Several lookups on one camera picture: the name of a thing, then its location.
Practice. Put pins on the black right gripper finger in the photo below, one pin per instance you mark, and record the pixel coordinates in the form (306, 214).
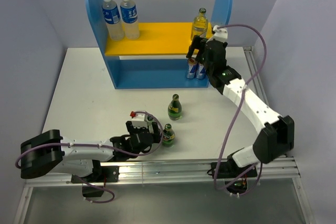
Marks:
(200, 55)
(195, 44)

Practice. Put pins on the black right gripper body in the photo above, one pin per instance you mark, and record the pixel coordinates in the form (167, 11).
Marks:
(209, 70)

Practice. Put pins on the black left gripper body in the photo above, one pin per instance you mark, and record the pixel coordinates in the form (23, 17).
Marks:
(133, 130)

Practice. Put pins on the clear glass bottle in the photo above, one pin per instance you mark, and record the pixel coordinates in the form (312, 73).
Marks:
(149, 120)
(200, 24)

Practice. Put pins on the green bottle red label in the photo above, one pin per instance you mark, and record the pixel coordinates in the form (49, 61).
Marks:
(168, 136)

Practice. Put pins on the green bottle gold cap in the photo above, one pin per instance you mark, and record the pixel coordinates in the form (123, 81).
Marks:
(175, 108)

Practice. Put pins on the blue label water bottle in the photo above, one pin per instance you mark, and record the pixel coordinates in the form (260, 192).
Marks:
(129, 16)

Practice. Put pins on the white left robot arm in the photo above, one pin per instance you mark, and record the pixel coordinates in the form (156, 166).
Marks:
(50, 152)

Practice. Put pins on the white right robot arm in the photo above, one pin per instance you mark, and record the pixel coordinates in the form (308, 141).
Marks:
(276, 133)

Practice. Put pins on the blue and yellow shelf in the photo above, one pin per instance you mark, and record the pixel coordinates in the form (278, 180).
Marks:
(156, 60)

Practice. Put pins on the left energy drink can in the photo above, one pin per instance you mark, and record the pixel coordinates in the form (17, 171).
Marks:
(191, 68)

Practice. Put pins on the energy drink can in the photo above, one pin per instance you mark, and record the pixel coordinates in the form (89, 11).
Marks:
(191, 68)
(200, 72)

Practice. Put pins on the right energy drink can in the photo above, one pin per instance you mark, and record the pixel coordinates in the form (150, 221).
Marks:
(200, 72)

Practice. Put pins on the far left water bottle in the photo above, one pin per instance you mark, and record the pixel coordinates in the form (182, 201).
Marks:
(113, 20)

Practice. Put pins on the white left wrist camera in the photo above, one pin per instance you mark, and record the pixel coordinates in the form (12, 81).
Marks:
(139, 119)

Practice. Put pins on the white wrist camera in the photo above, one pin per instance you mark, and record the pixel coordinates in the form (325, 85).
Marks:
(139, 119)
(219, 34)

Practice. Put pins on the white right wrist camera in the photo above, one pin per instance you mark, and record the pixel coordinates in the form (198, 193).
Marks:
(219, 34)

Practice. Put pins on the aluminium front rail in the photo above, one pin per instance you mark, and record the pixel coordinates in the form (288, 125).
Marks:
(185, 171)

